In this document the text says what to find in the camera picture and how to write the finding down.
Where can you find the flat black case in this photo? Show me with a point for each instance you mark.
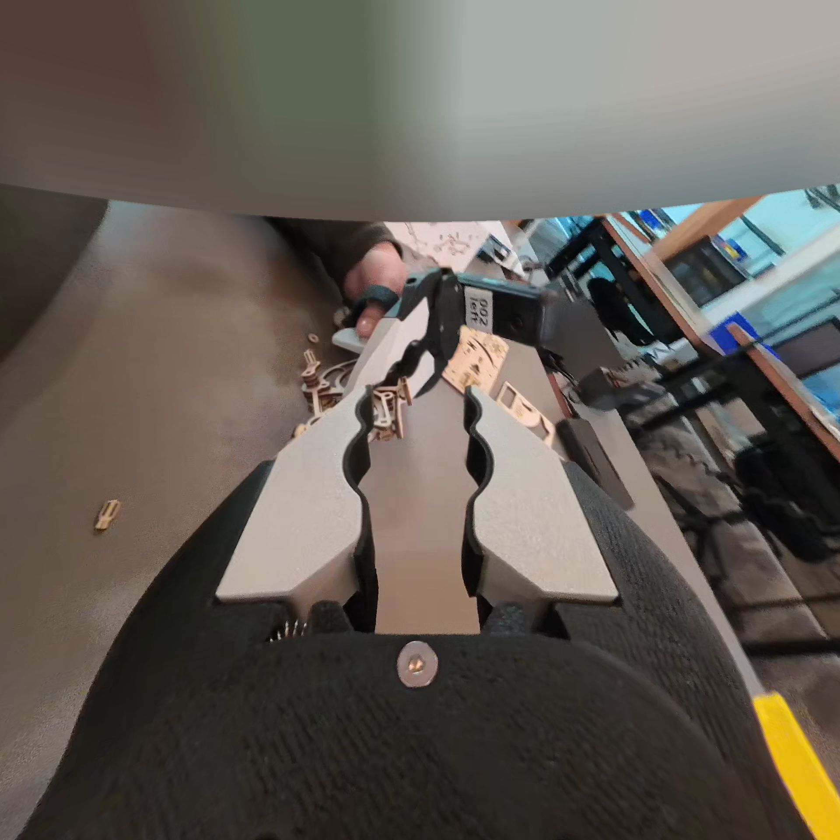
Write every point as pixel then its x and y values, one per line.
pixel 594 459

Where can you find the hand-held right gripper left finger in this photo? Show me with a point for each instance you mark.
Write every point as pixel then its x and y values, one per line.
pixel 295 525

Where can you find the small wooden clip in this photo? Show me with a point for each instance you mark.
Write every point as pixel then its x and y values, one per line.
pixel 311 359

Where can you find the dark grey charger box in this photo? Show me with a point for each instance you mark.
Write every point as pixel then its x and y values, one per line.
pixel 610 390

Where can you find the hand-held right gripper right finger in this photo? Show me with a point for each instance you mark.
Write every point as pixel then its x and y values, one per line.
pixel 538 525

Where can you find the person's left hand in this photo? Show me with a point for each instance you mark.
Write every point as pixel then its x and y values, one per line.
pixel 380 269

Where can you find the person's left forearm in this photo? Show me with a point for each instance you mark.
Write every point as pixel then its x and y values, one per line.
pixel 328 243

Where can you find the wooden sheet with gear parts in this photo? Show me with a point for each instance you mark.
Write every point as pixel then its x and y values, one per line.
pixel 525 413

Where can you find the yellow plastic bin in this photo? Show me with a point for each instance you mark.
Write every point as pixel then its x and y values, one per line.
pixel 787 774

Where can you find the wooden model assembly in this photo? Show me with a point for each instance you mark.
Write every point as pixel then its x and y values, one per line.
pixel 390 417

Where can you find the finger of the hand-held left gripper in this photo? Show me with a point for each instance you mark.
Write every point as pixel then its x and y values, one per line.
pixel 441 374
pixel 403 338

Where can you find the wooden sheet with curved parts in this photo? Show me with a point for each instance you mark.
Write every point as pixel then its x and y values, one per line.
pixel 482 358

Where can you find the small slotted wooden piece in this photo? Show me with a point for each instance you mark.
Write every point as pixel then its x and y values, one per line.
pixel 107 514

